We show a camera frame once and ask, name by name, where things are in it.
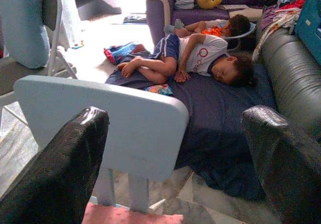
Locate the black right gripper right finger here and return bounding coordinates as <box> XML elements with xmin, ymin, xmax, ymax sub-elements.
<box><xmin>242</xmin><ymin>105</ymin><xmax>321</xmax><ymax>224</ymax></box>

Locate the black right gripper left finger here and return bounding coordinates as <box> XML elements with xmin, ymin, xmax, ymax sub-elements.
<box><xmin>0</xmin><ymin>105</ymin><xmax>110</xmax><ymax>224</ymax></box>

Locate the pink dimpled pillow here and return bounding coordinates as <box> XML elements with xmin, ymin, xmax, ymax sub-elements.
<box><xmin>81</xmin><ymin>202</ymin><xmax>185</xmax><ymax>224</ymax></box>

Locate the green leather sofa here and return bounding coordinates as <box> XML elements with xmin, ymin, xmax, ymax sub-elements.
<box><xmin>252</xmin><ymin>0</ymin><xmax>321</xmax><ymax>139</ymax></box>

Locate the purple fabric sofa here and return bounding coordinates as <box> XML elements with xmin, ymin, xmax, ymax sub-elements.
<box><xmin>144</xmin><ymin>0</ymin><xmax>274</xmax><ymax>46</ymax></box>

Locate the dark blue floor mattress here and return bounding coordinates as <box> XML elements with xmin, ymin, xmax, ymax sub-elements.
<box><xmin>105</xmin><ymin>50</ymin><xmax>276</xmax><ymax>202</ymax></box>

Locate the colourful snack bag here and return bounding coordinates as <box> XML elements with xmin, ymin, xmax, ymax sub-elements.
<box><xmin>144</xmin><ymin>83</ymin><xmax>174</xmax><ymax>96</ymax></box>

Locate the blue and red garment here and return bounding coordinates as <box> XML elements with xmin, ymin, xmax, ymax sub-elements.
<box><xmin>103</xmin><ymin>41</ymin><xmax>146</xmax><ymax>65</ymax></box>

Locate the teal box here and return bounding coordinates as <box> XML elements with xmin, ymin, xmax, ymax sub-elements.
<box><xmin>294</xmin><ymin>0</ymin><xmax>321</xmax><ymax>66</ymax></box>

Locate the sleeping child in white shirt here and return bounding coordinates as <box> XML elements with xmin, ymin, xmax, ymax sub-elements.
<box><xmin>116</xmin><ymin>33</ymin><xmax>258</xmax><ymax>87</ymax></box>

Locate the sleeping child in orange shirt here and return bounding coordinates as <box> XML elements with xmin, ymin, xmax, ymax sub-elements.
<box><xmin>164</xmin><ymin>14</ymin><xmax>251</xmax><ymax>38</ymax></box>

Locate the white folding chair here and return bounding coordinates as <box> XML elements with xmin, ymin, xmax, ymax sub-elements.
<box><xmin>42</xmin><ymin>0</ymin><xmax>81</xmax><ymax>80</ymax></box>

